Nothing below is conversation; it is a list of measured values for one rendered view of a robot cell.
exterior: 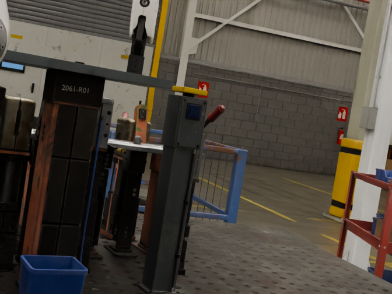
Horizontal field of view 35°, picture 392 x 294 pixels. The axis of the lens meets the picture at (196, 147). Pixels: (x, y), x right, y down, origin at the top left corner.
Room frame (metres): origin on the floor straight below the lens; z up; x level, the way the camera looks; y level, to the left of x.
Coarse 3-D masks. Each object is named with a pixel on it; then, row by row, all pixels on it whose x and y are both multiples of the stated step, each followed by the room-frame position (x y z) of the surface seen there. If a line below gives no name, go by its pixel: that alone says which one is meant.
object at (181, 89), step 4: (172, 88) 1.40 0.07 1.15; (176, 88) 1.38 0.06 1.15; (180, 88) 1.36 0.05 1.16; (184, 88) 1.35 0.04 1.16; (188, 88) 1.35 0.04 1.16; (192, 88) 1.36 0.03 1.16; (180, 92) 1.40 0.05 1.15; (184, 92) 1.36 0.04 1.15; (188, 92) 1.35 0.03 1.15; (192, 92) 1.36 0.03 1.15; (196, 92) 1.36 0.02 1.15; (200, 92) 1.37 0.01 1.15; (204, 92) 1.37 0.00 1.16; (188, 96) 1.37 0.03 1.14; (192, 96) 1.38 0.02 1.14
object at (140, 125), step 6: (138, 108) 1.84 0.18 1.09; (144, 108) 1.85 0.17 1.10; (138, 114) 1.84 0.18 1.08; (144, 114) 1.84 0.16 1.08; (138, 120) 1.84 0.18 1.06; (144, 120) 1.84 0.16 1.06; (138, 126) 1.83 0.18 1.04; (144, 126) 1.84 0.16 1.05; (138, 132) 1.83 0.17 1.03; (144, 132) 1.84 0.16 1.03; (144, 138) 1.84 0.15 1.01
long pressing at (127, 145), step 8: (32, 128) 1.64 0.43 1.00; (32, 136) 1.47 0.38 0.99; (112, 144) 1.57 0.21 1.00; (120, 144) 1.58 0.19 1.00; (128, 144) 1.59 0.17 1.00; (136, 144) 1.68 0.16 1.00; (144, 144) 1.73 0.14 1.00; (152, 144) 1.80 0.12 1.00; (152, 152) 1.62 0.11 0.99; (160, 152) 1.63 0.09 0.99
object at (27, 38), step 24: (24, 24) 8.95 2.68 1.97; (24, 48) 8.96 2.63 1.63; (48, 48) 9.07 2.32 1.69; (72, 48) 9.18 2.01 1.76; (96, 48) 9.30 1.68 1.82; (120, 48) 9.42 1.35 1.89; (0, 72) 8.87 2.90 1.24; (24, 72) 8.98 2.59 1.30; (144, 72) 9.56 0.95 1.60; (24, 96) 8.99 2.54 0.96; (120, 96) 9.46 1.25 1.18; (144, 96) 9.58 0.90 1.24
